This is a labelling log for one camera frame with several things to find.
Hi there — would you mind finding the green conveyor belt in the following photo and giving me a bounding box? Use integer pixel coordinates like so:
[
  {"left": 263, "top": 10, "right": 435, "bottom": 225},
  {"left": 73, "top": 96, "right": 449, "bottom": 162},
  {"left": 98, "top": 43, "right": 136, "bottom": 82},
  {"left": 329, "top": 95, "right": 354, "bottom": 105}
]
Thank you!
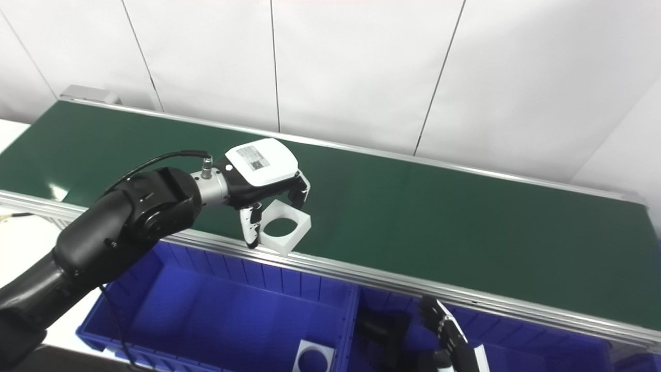
[
  {"left": 0, "top": 96, "right": 661, "bottom": 348},
  {"left": 0, "top": 101, "right": 661, "bottom": 331}
]

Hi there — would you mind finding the blue bin with black parts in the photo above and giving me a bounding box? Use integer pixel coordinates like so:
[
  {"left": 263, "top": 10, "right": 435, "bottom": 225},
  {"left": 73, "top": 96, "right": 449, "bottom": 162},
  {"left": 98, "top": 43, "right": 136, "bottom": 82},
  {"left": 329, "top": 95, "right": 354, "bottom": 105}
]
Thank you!
[{"left": 343, "top": 287, "right": 616, "bottom": 372}]

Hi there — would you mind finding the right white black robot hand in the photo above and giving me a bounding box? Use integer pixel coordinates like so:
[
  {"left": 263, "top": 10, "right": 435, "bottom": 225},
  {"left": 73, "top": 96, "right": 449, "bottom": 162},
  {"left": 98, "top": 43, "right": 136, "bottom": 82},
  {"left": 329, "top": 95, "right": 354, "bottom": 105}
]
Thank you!
[{"left": 418, "top": 296, "right": 490, "bottom": 372}]

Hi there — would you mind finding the white square part with hole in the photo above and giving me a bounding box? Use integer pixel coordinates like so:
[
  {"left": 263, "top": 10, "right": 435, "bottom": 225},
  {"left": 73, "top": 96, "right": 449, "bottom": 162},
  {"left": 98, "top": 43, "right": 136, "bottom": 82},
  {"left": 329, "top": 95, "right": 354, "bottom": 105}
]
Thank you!
[
  {"left": 258, "top": 199, "right": 312, "bottom": 256},
  {"left": 292, "top": 339, "right": 335, "bottom": 372}
]

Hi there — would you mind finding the grey conveyor end housing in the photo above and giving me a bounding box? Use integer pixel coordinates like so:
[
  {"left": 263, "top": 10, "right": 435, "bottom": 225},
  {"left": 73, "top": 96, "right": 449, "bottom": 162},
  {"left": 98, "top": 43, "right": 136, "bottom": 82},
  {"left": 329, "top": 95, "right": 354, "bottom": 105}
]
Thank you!
[{"left": 59, "top": 85, "right": 122, "bottom": 105}]

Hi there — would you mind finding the empty blue plastic bin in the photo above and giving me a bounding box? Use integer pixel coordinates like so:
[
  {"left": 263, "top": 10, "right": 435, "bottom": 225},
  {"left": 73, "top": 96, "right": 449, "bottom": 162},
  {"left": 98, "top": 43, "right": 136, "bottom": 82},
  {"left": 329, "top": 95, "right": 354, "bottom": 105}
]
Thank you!
[{"left": 612, "top": 235, "right": 661, "bottom": 372}]

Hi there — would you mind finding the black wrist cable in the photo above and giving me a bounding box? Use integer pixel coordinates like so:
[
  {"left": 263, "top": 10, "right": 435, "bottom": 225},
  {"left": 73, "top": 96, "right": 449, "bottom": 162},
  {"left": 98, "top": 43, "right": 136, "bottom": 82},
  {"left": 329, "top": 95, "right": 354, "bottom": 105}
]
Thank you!
[{"left": 97, "top": 150, "right": 213, "bottom": 370}]

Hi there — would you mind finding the black angular part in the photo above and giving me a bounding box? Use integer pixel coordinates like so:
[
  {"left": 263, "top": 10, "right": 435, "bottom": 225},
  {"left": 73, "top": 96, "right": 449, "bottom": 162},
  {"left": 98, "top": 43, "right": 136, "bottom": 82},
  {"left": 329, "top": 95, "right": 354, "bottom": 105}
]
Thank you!
[{"left": 358, "top": 312, "right": 415, "bottom": 358}]

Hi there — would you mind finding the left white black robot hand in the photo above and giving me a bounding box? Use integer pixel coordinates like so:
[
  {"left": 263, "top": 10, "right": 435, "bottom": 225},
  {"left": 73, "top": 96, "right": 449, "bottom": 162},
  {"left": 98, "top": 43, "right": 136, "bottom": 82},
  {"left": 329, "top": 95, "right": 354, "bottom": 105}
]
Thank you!
[{"left": 214, "top": 138, "right": 312, "bottom": 250}]

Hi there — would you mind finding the blue bin with white parts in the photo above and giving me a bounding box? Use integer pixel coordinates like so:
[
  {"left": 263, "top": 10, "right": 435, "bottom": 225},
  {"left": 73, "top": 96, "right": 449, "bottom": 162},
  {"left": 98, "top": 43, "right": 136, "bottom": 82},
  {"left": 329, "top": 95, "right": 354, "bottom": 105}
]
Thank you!
[{"left": 76, "top": 240, "right": 360, "bottom": 372}]

